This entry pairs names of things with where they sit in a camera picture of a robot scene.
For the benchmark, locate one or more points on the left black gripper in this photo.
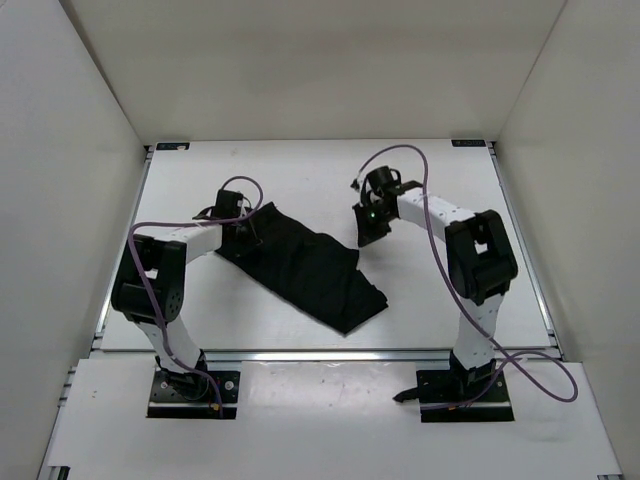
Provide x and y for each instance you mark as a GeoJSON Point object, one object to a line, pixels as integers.
{"type": "Point", "coordinates": [239, 250]}

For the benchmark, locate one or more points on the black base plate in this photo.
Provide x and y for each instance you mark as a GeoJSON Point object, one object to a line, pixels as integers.
{"type": "Point", "coordinates": [442, 399]}
{"type": "Point", "coordinates": [192, 397]}

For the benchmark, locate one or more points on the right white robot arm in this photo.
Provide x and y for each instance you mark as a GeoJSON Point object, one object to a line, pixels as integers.
{"type": "Point", "coordinates": [480, 263]}

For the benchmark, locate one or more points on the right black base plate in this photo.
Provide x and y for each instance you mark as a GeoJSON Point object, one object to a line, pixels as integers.
{"type": "Point", "coordinates": [442, 399]}

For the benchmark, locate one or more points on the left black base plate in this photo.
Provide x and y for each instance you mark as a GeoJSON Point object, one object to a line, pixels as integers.
{"type": "Point", "coordinates": [192, 397]}

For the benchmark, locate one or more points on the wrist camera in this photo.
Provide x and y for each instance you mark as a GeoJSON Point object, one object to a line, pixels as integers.
{"type": "Point", "coordinates": [361, 184]}
{"type": "Point", "coordinates": [246, 207]}

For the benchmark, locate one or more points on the right table label sticker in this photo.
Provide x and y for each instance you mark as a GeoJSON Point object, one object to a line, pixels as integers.
{"type": "Point", "coordinates": [468, 143]}

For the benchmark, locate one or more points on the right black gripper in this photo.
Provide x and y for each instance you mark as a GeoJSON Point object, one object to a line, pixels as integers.
{"type": "Point", "coordinates": [367, 233]}

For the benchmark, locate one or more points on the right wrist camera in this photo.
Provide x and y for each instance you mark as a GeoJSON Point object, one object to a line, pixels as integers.
{"type": "Point", "coordinates": [361, 184]}

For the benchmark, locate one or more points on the table label sticker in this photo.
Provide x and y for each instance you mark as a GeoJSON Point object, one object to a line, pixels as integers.
{"type": "Point", "coordinates": [468, 143]}
{"type": "Point", "coordinates": [172, 146]}

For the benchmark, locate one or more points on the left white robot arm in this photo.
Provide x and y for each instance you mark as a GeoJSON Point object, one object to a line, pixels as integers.
{"type": "Point", "coordinates": [150, 281]}

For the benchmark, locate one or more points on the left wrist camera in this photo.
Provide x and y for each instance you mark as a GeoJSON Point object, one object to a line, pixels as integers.
{"type": "Point", "coordinates": [246, 207]}

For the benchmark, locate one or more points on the black pleated skirt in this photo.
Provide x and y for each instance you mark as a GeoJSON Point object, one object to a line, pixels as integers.
{"type": "Point", "coordinates": [311, 271]}

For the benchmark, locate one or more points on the left table label sticker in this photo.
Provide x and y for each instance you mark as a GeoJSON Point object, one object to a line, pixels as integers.
{"type": "Point", "coordinates": [172, 146]}

